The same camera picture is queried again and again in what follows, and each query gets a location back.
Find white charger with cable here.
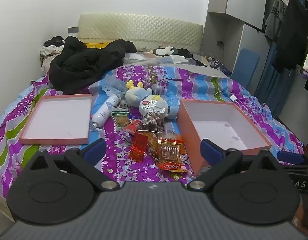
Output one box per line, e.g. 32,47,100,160
215,91,243,105

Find black jacket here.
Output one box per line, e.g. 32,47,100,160
49,36,137,95

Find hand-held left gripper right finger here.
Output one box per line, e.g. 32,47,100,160
187,139,285,192

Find grey striped hanging garment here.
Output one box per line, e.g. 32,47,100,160
264,0,288,43

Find white spray bottle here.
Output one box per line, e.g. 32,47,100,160
91,95,119,130

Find orange clear snack packet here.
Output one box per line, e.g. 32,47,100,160
147,132,190,173

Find pink box lid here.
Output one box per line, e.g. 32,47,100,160
18,94,93,145

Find grey wall cabinet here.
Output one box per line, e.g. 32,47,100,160
202,0,268,57

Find blue plush toy yellow ears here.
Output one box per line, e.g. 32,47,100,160
125,80,179,120

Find clear bag of dark snacks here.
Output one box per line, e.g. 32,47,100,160
138,99,169,133

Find grey crumpled bedding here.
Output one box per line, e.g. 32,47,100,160
123,51,207,68

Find black hanging coat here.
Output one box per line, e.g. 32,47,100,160
272,0,308,73

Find floral purple bedsheet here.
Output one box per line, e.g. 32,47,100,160
0,64,305,201

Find small red snack packet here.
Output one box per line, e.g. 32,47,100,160
124,119,142,132

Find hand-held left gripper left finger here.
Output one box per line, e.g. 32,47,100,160
23,138,120,193

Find green snack packet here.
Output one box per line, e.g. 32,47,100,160
111,106,131,130

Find pink cardboard box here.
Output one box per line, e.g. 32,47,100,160
176,99,273,178

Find translucent blue plastic bag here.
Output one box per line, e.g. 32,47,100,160
102,76,131,98

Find blue padded board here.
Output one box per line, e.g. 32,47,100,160
230,48,260,91

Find blue hanging garment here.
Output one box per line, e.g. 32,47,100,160
254,41,296,120

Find quilted beige headboard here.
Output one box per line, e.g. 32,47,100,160
78,13,203,54

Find black and white plush toy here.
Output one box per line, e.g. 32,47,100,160
150,45,180,57

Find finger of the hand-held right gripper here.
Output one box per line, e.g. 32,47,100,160
277,151,308,166

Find shiny red foil packet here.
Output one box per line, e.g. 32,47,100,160
129,132,149,163

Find yellow bag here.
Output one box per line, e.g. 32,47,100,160
84,42,110,50

